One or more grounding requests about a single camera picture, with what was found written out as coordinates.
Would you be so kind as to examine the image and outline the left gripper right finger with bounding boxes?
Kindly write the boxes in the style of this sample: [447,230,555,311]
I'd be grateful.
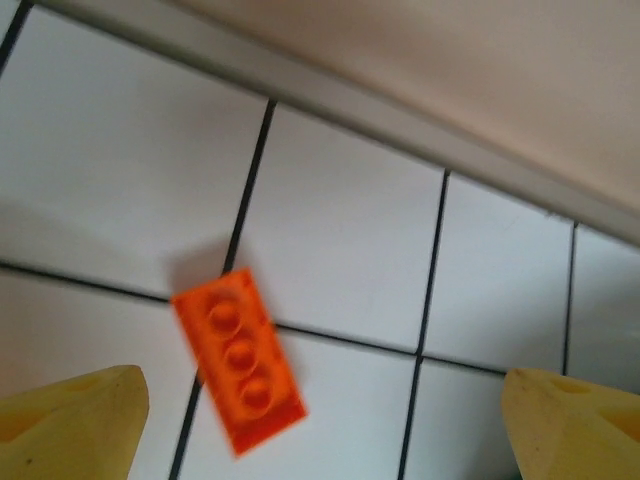
[501,368,640,480]

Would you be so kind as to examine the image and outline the orange lego brick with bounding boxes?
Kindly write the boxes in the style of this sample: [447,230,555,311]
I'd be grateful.
[169,267,309,459]

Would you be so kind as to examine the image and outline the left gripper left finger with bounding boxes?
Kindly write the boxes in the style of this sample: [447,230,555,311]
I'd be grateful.
[0,364,151,480]

